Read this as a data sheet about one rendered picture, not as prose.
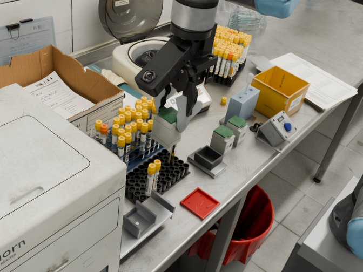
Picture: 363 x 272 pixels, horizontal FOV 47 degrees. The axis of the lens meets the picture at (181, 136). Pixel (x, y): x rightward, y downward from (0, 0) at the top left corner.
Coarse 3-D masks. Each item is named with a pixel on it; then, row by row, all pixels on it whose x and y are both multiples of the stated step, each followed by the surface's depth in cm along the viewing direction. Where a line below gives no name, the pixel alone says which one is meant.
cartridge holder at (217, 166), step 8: (200, 152) 105; (208, 152) 107; (216, 152) 105; (192, 160) 105; (200, 160) 104; (208, 160) 102; (216, 160) 103; (200, 168) 104; (208, 168) 103; (216, 168) 104; (224, 168) 105; (216, 176) 103
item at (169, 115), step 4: (160, 108) 81; (164, 108) 81; (168, 108) 81; (172, 108) 81; (160, 112) 80; (164, 112) 80; (168, 112) 80; (172, 112) 80; (176, 112) 81; (160, 116) 79; (164, 116) 79; (168, 116) 79; (172, 116) 80; (168, 120) 78; (172, 120) 78; (176, 120) 79
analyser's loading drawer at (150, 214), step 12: (156, 192) 88; (144, 204) 88; (156, 204) 88; (168, 204) 87; (132, 216) 85; (144, 216) 85; (156, 216) 82; (168, 216) 86; (132, 228) 80; (144, 228) 83; (156, 228) 84; (132, 240) 80; (120, 252) 78
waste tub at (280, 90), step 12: (264, 72) 129; (276, 72) 133; (288, 72) 130; (252, 84) 126; (264, 84) 122; (276, 84) 135; (288, 84) 132; (300, 84) 129; (264, 96) 124; (276, 96) 121; (288, 96) 134; (300, 96) 126; (264, 108) 126; (276, 108) 123; (288, 108) 124
